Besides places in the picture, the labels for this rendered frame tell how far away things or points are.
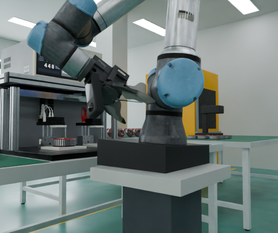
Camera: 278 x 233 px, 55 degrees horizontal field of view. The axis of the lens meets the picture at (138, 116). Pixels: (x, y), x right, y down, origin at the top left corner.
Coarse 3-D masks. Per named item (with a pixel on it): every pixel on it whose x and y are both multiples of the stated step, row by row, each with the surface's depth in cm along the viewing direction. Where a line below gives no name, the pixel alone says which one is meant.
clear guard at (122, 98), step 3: (75, 93) 151; (78, 93) 151; (81, 93) 151; (84, 93) 151; (123, 96) 139; (117, 99) 133; (120, 99) 134; (123, 99) 136; (126, 99) 138; (129, 99) 140; (132, 99) 143; (138, 102) 145; (141, 102) 147
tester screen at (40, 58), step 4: (40, 56) 133; (40, 60) 133; (44, 60) 134; (40, 64) 133; (44, 68) 134; (48, 68) 136; (56, 68) 140; (40, 72) 133; (44, 72) 134; (60, 72) 141; (60, 76) 141; (64, 76) 143
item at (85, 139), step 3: (78, 135) 153; (81, 135) 152; (84, 135) 153; (87, 135) 153; (90, 135) 154; (78, 138) 153; (81, 138) 151; (84, 138) 151; (87, 138) 153; (90, 138) 154; (78, 141) 153; (81, 141) 151; (84, 141) 151; (87, 141) 153; (90, 141) 154; (78, 144) 153; (81, 144) 151
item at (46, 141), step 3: (39, 138) 134; (42, 138) 132; (45, 138) 133; (48, 138) 134; (51, 138) 135; (42, 141) 132; (45, 141) 133; (48, 141) 134; (42, 144) 132; (45, 144) 133; (48, 144) 134
